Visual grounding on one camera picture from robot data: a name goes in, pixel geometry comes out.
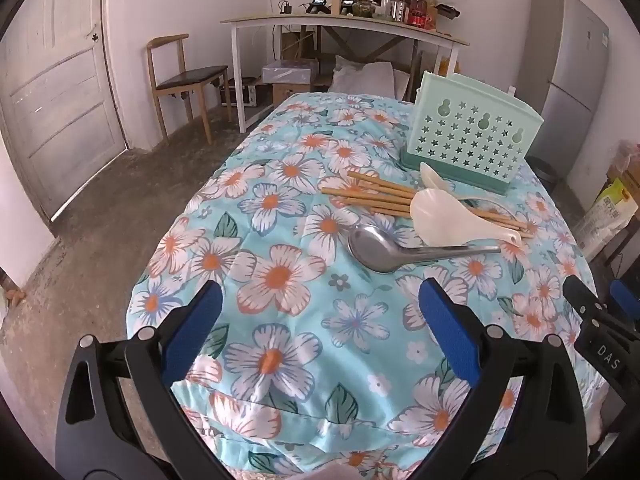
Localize green perforated utensil holder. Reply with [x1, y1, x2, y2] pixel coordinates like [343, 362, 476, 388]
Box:
[400, 71, 545, 196]

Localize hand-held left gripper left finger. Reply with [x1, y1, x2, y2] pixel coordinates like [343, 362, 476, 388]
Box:
[55, 280, 223, 480]

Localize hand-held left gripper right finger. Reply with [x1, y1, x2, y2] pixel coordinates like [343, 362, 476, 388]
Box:
[419, 277, 588, 480]

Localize long white table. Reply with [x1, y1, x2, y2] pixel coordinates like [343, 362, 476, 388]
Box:
[220, 14, 471, 133]

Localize white pillow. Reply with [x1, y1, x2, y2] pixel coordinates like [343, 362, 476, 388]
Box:
[327, 55, 416, 98]

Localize large white rice spoon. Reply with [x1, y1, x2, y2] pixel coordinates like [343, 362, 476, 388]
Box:
[410, 189, 523, 247]

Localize white door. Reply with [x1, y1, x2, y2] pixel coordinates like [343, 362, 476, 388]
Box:
[0, 0, 128, 221]

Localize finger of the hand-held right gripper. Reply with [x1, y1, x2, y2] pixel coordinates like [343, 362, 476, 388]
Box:
[562, 275, 607, 328]
[609, 280, 640, 333]

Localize clear plastic box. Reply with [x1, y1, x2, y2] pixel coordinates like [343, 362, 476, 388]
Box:
[262, 60, 321, 86]

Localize wooden chair with dark seat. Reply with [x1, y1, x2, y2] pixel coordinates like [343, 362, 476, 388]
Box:
[146, 34, 231, 143]

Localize metal spoon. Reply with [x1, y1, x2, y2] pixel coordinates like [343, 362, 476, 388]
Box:
[347, 225, 502, 274]

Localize flat cardboard box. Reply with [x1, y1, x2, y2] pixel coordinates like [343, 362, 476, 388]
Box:
[280, 30, 321, 61]

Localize pile of wooden chopsticks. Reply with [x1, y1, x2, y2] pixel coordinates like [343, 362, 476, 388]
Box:
[320, 170, 535, 240]

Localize printed sack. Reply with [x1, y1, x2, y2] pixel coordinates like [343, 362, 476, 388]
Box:
[575, 180, 640, 261]

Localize floral blue blanket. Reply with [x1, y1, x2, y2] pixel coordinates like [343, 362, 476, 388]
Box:
[127, 92, 601, 480]

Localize red bottles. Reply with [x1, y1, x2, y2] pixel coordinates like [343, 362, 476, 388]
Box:
[407, 0, 432, 29]

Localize small white soup spoon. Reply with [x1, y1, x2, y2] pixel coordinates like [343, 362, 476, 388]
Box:
[419, 161, 506, 211]

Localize white microwave oven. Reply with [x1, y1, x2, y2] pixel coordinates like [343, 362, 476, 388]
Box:
[221, 77, 273, 108]

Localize grey refrigerator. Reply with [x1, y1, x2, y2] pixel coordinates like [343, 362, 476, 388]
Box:
[527, 0, 611, 181]

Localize brown cardboard box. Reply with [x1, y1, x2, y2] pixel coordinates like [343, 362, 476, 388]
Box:
[607, 160, 640, 197]

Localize grey pedal bin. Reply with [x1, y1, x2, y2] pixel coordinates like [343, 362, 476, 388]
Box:
[530, 157, 558, 191]

